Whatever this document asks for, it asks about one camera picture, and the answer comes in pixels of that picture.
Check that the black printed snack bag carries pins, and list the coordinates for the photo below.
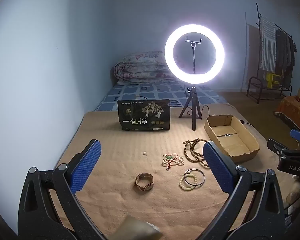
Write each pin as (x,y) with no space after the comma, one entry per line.
(142,116)

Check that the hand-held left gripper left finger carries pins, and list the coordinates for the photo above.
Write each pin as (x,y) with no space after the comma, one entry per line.
(86,165)

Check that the orange cloth-covered box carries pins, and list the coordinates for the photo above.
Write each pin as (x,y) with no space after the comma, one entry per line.
(292,110)

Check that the person's left hand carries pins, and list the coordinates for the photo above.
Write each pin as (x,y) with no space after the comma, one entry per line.
(140,230)

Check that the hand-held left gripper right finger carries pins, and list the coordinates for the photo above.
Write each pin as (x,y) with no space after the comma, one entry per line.
(216,167)

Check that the black phone holder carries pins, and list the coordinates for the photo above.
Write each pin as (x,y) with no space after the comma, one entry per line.
(194,55)

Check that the black metal shoe rack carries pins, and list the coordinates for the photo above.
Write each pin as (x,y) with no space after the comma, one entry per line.
(252,78)

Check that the black clothes rack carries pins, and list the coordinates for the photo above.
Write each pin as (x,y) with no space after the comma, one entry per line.
(258,15)

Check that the yellow box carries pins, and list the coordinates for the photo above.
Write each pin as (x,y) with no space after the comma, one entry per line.
(273,80)

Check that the cardboard box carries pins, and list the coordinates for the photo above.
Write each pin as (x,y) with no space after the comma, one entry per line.
(237,147)

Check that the dark hanging clothes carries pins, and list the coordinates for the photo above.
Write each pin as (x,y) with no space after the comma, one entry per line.
(285,52)

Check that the black tripod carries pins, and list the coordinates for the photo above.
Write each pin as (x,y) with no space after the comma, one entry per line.
(193,110)

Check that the folded floral quilt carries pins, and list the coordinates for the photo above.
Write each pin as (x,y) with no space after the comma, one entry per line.
(140,67)

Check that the thin metal bangle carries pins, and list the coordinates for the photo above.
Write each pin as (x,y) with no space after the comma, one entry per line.
(203,176)

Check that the white striped hanging towel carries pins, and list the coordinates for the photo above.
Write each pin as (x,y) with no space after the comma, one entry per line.
(267,45)

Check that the person's right hand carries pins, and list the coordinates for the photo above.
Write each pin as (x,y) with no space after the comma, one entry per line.
(295,191)

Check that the blue checked bedsheet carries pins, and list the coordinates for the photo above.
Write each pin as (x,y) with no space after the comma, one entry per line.
(130,92)

